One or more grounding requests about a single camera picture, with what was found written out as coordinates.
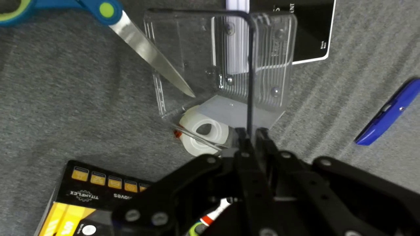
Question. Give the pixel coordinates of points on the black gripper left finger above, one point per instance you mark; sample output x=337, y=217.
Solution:
x=244, y=175

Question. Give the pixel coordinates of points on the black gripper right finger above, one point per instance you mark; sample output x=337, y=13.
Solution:
x=332, y=175

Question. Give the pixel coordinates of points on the clear plastic container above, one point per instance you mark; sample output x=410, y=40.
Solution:
x=270, y=57

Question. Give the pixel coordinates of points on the clear tape roll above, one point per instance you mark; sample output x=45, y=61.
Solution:
x=192, y=122

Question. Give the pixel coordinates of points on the black booklet white border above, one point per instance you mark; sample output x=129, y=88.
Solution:
x=312, y=27

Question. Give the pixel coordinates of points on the large blue green scissors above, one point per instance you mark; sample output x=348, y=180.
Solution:
x=139, y=44

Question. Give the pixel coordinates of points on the black glove package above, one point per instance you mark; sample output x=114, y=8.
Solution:
x=74, y=201

